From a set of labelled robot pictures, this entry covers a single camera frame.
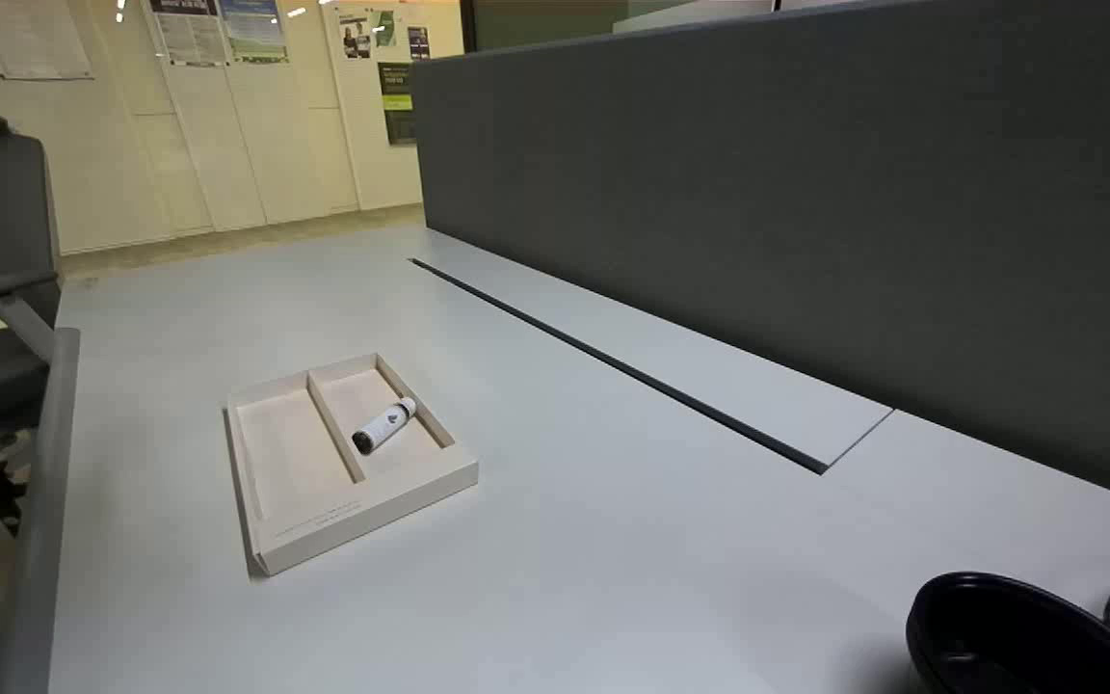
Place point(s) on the white divided tray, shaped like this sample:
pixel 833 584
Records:
pixel 304 501

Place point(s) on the small white bottle black cap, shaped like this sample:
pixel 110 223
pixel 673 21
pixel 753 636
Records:
pixel 383 426

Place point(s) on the dark green poster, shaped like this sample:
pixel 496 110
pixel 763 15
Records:
pixel 397 104

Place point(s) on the grey desk partition screen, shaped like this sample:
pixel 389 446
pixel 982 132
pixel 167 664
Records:
pixel 806 193

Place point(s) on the row of small posters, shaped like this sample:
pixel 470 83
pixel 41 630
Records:
pixel 383 31

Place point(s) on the row of printed posters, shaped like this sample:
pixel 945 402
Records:
pixel 218 31

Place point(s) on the black round bowl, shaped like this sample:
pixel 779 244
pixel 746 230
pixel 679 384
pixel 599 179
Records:
pixel 1008 641

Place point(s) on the white paper poster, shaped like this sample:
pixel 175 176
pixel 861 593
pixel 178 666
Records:
pixel 32 39

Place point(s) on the white wall cabinets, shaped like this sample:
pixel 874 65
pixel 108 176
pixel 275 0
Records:
pixel 227 145

